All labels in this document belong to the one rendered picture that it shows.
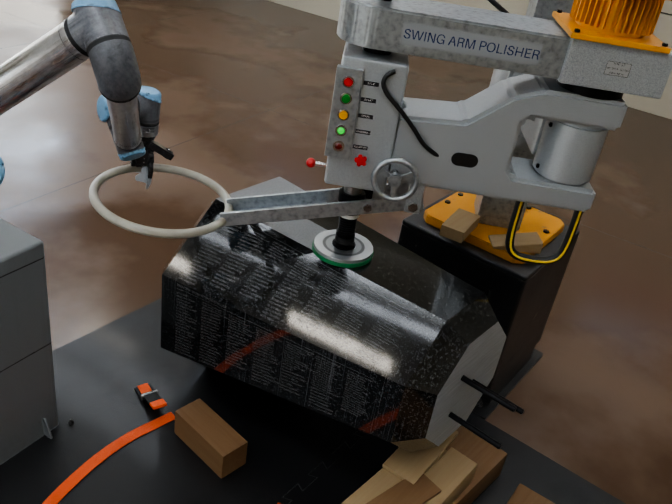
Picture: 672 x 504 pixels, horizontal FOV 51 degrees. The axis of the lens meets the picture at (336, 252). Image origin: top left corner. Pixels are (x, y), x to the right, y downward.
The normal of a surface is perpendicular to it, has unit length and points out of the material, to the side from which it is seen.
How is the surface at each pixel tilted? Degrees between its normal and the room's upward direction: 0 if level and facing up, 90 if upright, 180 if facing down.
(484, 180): 90
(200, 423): 0
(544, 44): 90
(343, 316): 45
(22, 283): 90
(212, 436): 0
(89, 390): 0
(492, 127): 90
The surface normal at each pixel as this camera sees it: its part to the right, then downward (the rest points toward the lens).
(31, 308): 0.84, 0.37
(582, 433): 0.14, -0.85
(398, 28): -0.07, 0.51
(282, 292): -0.32, -0.36
